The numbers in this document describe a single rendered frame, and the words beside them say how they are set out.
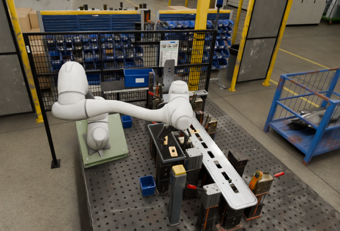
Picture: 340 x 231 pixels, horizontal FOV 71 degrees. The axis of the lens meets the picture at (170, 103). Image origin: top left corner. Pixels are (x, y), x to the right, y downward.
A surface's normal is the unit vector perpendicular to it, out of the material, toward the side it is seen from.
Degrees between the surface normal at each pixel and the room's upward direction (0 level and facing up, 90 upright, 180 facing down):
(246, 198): 0
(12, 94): 91
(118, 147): 42
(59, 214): 0
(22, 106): 88
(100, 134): 48
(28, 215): 0
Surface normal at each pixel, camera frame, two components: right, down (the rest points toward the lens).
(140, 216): 0.06, -0.87
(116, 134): 0.34, -0.33
